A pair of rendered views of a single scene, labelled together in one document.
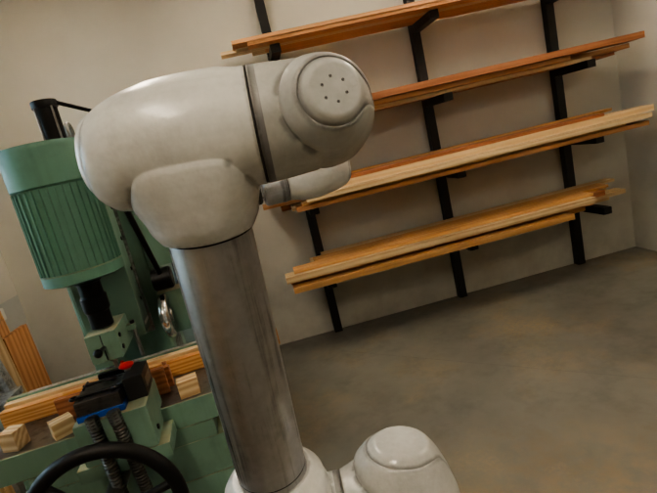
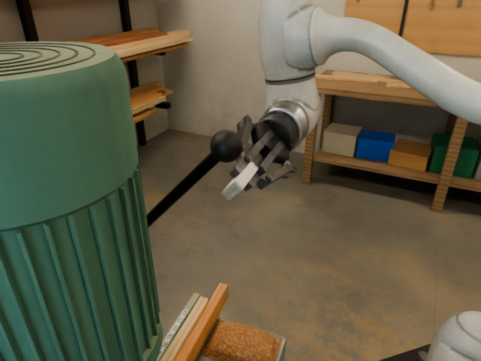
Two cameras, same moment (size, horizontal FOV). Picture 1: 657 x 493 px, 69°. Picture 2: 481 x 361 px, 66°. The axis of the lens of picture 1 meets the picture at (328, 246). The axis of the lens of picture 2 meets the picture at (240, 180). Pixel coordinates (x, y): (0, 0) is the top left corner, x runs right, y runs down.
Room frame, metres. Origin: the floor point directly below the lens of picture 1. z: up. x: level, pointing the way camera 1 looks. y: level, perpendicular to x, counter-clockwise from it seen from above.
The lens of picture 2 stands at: (0.82, 0.71, 1.55)
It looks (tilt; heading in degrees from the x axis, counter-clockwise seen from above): 28 degrees down; 301
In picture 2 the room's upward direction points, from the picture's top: straight up
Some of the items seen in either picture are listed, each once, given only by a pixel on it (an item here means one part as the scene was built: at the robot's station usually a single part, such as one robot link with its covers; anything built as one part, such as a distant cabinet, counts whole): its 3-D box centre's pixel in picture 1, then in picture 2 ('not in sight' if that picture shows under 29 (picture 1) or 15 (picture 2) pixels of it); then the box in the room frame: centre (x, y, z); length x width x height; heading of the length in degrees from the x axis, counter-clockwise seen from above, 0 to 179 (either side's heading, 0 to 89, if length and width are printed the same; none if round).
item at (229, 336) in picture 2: not in sight; (243, 340); (1.08, 0.28, 0.92); 0.14 x 0.09 x 0.04; 11
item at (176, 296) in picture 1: (180, 306); not in sight; (1.32, 0.45, 1.02); 0.09 x 0.07 x 0.12; 101
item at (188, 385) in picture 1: (188, 385); not in sight; (1.01, 0.38, 0.92); 0.04 x 0.03 x 0.04; 107
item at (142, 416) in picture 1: (122, 420); not in sight; (0.93, 0.50, 0.91); 0.15 x 0.14 x 0.09; 101
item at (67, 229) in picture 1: (64, 213); (48, 234); (1.11, 0.57, 1.35); 0.18 x 0.18 x 0.31
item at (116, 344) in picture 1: (111, 339); not in sight; (1.13, 0.57, 1.03); 0.14 x 0.07 x 0.09; 11
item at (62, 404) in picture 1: (113, 395); not in sight; (1.03, 0.55, 0.93); 0.24 x 0.01 x 0.06; 101
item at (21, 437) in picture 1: (14, 437); not in sight; (0.95, 0.74, 0.92); 0.04 x 0.04 x 0.04; 80
